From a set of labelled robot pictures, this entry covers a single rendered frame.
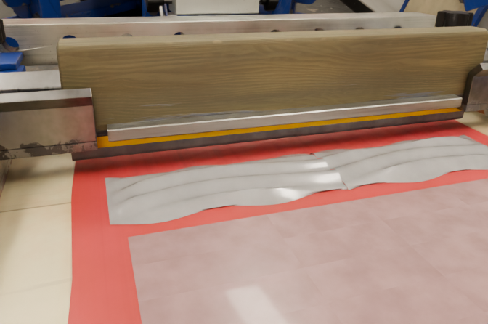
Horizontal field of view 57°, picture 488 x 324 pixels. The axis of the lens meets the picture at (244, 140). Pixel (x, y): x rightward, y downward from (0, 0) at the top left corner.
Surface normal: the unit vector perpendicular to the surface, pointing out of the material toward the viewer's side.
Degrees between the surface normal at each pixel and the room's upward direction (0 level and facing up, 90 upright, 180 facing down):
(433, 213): 15
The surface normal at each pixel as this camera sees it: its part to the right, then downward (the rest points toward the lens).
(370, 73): 0.32, 0.37
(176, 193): 0.29, -0.59
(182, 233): 0.03, -0.92
